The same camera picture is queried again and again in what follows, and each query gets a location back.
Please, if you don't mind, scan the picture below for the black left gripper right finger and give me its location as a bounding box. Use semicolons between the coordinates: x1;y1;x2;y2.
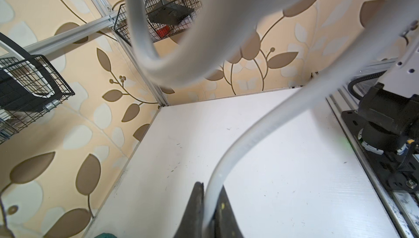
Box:
214;186;244;238

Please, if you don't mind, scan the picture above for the black wire basket wall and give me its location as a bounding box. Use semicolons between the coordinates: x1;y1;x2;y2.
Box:
112;0;202;46
1;34;75;143

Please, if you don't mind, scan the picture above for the dark tool in right basket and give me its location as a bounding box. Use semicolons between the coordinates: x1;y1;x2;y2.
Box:
147;0;194;25

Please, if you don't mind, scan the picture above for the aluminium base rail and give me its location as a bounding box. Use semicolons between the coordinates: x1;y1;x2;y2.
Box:
326;59;419;238

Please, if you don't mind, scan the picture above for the aluminium frame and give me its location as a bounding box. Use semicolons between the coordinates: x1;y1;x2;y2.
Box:
0;0;171;108

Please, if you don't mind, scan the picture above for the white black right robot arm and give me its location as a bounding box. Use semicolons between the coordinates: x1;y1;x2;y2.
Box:
358;40;419;155

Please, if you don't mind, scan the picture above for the white power cord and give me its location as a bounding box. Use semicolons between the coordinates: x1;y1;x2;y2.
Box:
122;0;419;235

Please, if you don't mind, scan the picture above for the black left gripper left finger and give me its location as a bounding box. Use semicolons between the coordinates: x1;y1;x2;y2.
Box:
174;182;204;238

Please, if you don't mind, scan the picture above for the black wire basket right wall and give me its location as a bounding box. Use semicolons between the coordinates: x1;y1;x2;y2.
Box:
112;0;202;46

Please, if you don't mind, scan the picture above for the green plastic tool case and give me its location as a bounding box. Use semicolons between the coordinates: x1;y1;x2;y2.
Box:
95;233;117;238

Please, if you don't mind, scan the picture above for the black wire basket back wall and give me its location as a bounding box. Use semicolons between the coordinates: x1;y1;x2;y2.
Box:
1;34;75;143

